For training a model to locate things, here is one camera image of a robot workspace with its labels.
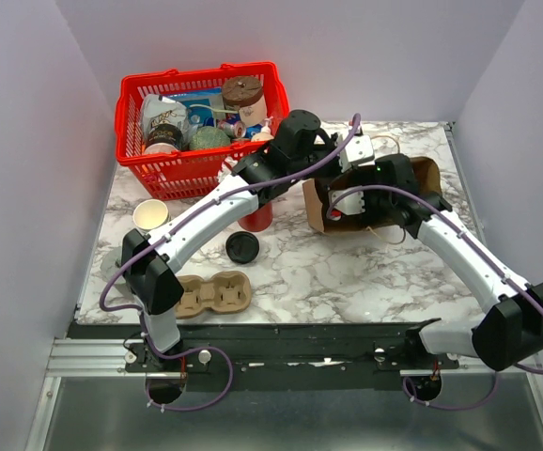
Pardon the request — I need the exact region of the brown paper bag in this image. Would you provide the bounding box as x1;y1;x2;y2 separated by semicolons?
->
303;151;452;238

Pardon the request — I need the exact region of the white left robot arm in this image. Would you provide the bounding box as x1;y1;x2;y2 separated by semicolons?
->
120;110;361;371

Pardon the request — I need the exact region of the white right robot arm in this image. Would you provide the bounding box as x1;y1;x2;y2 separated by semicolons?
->
329;154;543;371

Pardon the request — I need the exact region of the red cup holder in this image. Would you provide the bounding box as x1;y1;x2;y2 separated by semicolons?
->
238;203;273;233

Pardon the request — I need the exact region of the cream pump bottle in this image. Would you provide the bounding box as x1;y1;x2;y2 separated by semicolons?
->
251;117;273;142

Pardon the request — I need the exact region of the red blue drink can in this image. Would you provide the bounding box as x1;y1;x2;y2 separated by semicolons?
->
217;119;246;139

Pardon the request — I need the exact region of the brown lid paper tub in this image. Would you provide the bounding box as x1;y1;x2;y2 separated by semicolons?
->
221;75;267;127

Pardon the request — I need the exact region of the brown cardboard cup carrier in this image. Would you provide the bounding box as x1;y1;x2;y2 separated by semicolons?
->
174;271;253;319

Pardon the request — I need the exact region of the green netted melon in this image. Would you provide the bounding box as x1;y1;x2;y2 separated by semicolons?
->
188;126;231;150

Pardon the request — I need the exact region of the red plastic shopping basket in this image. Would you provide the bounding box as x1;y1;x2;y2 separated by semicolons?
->
114;61;294;202

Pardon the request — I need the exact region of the blue box in basket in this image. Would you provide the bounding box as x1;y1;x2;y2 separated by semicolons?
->
165;87;226;125

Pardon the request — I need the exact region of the dark instant noodle cup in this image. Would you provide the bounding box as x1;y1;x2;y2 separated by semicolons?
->
144;124;183;155

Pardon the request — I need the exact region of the stack of green paper cups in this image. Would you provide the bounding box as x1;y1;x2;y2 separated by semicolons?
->
132;198;170;232

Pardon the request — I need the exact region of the white snack bag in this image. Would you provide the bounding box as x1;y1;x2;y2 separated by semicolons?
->
141;94;190;138

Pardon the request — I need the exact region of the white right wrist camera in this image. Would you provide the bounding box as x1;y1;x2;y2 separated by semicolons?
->
329;190;365;221

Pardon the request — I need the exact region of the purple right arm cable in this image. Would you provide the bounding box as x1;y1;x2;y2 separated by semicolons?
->
325;184;543;411

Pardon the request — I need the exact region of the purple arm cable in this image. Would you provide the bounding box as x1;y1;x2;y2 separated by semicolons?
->
325;184;543;411
99;112;363;413

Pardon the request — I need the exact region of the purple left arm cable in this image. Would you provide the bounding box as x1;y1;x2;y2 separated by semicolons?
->
99;112;363;413

